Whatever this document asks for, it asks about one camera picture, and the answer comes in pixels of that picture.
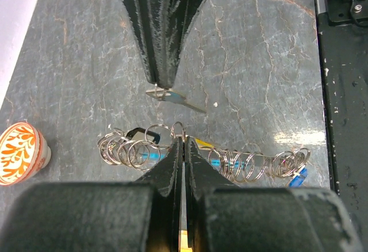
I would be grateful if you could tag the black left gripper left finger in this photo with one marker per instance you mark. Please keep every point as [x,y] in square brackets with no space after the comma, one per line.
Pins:
[143,215]

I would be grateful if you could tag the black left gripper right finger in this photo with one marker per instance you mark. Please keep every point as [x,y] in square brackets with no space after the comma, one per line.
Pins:
[222,216]

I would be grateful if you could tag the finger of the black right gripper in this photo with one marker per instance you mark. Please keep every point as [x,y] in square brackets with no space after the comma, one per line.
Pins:
[138,13]
[169,24]

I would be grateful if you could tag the yellow key tag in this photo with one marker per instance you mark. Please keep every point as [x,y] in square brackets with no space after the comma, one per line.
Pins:
[201,145]

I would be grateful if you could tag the black key tag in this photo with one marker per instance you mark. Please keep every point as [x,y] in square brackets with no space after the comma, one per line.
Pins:
[142,134]

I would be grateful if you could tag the blue key tag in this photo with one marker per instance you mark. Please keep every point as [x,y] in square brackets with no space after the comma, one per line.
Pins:
[298,178]

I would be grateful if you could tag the small silver key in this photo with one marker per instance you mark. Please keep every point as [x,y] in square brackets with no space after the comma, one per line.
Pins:
[170,95]

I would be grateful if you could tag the red white patterned bowl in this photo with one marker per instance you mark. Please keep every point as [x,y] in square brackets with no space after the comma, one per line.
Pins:
[24,152]

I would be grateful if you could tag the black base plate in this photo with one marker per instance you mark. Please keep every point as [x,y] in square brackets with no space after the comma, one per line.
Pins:
[342,38]

